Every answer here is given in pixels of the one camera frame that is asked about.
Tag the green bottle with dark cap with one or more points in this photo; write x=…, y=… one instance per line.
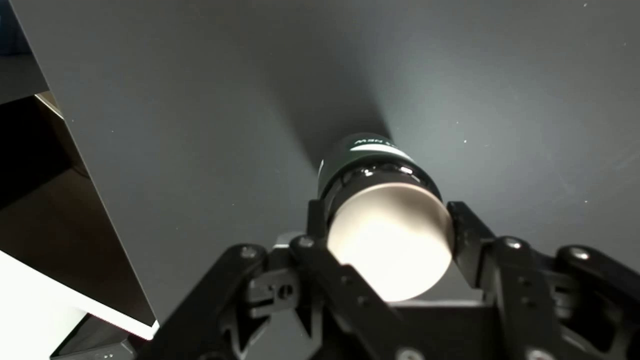
x=386, y=241

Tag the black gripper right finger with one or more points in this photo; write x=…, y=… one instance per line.
x=520, y=281

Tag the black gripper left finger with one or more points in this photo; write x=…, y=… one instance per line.
x=213, y=288

